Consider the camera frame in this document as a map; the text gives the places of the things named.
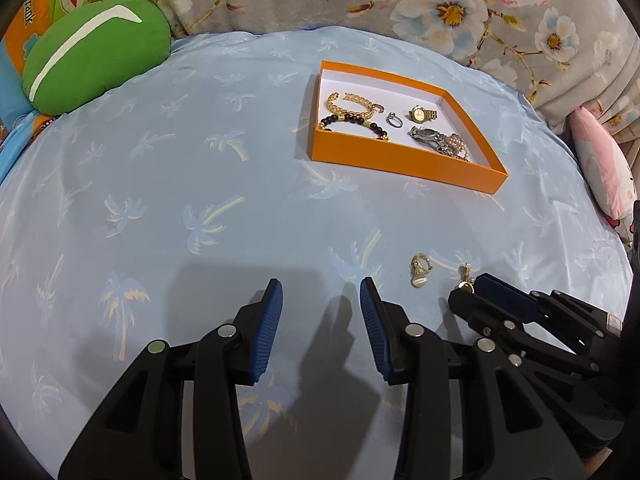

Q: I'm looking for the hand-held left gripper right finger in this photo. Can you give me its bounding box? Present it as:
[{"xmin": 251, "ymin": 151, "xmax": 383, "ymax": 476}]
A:
[{"xmin": 359, "ymin": 276, "xmax": 586, "ymax": 480}]

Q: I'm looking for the gold ring with pale stone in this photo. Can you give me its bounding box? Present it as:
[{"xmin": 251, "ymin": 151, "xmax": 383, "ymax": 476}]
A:
[{"xmin": 410, "ymin": 254, "xmax": 432, "ymax": 289}]

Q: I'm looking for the grey floral blanket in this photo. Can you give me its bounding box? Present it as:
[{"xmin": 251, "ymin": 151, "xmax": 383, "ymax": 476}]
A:
[{"xmin": 100, "ymin": 0, "xmax": 640, "ymax": 136}]

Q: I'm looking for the pink cartoon pillow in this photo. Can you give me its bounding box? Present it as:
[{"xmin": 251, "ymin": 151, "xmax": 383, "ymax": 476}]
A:
[{"xmin": 570, "ymin": 106, "xmax": 640, "ymax": 246}]

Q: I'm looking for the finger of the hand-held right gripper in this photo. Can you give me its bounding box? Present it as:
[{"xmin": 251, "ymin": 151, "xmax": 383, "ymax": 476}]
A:
[
  {"xmin": 472, "ymin": 272, "xmax": 626, "ymax": 351},
  {"xmin": 446, "ymin": 287, "xmax": 591, "ymax": 376}
]

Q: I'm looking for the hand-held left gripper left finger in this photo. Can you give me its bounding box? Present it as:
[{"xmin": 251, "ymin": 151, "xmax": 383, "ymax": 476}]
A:
[{"xmin": 57, "ymin": 277, "xmax": 284, "ymax": 480}]

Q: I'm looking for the orange cardboard box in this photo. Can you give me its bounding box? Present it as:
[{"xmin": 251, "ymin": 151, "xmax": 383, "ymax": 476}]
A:
[{"xmin": 306, "ymin": 60, "xmax": 510, "ymax": 195}]

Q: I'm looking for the light blue palm-print sheet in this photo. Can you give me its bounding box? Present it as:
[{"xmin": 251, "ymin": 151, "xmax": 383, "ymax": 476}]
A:
[{"xmin": 0, "ymin": 27, "xmax": 636, "ymax": 480}]

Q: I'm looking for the pearl bracelet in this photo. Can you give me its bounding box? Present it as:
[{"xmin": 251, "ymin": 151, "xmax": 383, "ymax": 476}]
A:
[{"xmin": 442, "ymin": 132, "xmax": 473, "ymax": 162}]

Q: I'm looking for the gold wristwatch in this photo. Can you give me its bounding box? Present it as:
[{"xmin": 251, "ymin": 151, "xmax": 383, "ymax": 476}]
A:
[{"xmin": 405, "ymin": 103, "xmax": 439, "ymax": 123}]

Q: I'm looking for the black bead bracelet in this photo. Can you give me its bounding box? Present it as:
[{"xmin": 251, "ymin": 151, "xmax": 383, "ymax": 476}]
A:
[{"xmin": 319, "ymin": 114, "xmax": 391, "ymax": 142}]

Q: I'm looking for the gold braided bangle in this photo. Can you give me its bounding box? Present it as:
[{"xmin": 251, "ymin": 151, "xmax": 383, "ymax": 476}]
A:
[{"xmin": 326, "ymin": 91, "xmax": 383, "ymax": 118}]

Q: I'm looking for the silver wristwatch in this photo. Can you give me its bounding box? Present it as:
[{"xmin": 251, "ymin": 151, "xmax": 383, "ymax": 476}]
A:
[{"xmin": 407, "ymin": 126, "xmax": 453, "ymax": 153}]

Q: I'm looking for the green pillow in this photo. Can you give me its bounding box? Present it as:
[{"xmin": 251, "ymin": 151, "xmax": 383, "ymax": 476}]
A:
[{"xmin": 22, "ymin": 0, "xmax": 172, "ymax": 116}]

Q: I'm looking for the orange green cartoon cushion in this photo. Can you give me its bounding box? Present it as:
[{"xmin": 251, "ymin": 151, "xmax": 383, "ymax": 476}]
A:
[{"xmin": 0, "ymin": 0, "xmax": 116, "ymax": 181}]

